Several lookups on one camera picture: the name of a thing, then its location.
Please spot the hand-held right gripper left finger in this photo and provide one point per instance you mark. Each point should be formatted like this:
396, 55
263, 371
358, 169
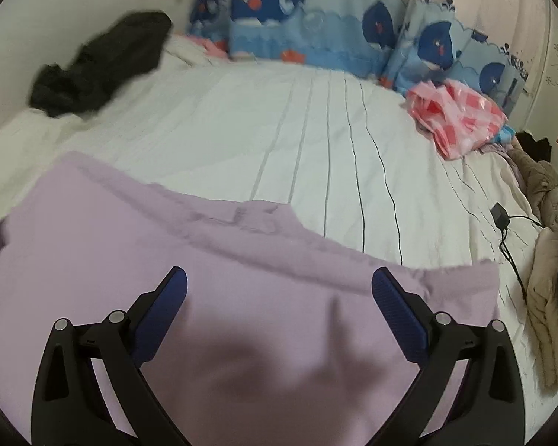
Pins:
160, 316

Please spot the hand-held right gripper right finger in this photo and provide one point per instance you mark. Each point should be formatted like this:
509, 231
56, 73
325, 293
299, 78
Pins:
400, 316

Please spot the purple jacket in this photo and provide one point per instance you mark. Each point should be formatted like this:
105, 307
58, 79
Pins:
260, 288

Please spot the beige puffer jacket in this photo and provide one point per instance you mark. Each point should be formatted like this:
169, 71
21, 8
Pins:
546, 288

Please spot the blue patterned cloth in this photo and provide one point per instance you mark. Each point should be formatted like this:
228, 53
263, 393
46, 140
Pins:
504, 133

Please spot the pink checked cloth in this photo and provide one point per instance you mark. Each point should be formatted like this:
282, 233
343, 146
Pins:
451, 111

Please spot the small black cloth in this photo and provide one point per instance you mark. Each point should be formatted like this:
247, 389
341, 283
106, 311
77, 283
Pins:
534, 144

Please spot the white striped bed sheet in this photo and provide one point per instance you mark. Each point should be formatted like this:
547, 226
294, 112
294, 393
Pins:
283, 125

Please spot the black jacket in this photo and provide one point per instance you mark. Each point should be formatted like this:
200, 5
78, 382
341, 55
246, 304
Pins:
102, 65

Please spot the blue whale print curtain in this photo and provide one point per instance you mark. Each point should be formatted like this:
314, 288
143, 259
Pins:
307, 18

